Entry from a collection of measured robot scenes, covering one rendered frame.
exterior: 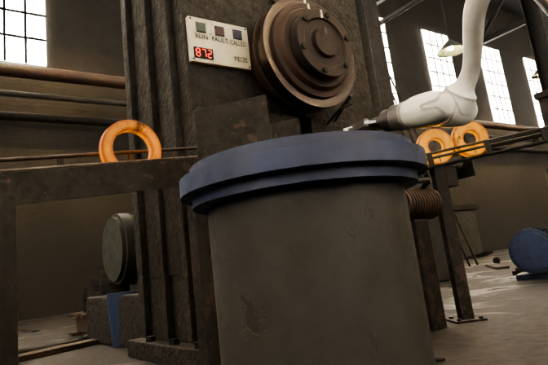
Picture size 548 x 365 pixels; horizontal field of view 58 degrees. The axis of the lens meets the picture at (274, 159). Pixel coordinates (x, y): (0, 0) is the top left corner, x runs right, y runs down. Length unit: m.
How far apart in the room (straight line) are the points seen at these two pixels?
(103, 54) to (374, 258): 8.23
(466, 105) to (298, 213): 1.22
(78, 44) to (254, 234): 8.13
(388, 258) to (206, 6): 1.62
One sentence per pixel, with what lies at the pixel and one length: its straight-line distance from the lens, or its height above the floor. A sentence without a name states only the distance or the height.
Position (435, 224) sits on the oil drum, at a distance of 4.56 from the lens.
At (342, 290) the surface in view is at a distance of 0.53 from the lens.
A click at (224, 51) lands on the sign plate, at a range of 1.96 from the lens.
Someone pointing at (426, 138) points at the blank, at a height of 0.74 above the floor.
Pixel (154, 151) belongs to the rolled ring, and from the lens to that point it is 1.56.
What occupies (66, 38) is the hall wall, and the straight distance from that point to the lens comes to 8.59.
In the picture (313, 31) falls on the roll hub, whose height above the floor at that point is 1.16.
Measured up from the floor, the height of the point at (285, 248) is 0.32.
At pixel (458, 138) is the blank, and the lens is 2.23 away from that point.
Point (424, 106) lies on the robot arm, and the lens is 1.57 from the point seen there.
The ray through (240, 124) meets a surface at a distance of 1.27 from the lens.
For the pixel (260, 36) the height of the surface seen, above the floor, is 1.15.
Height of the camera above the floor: 0.30
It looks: 12 degrees up
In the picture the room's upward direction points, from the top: 7 degrees counter-clockwise
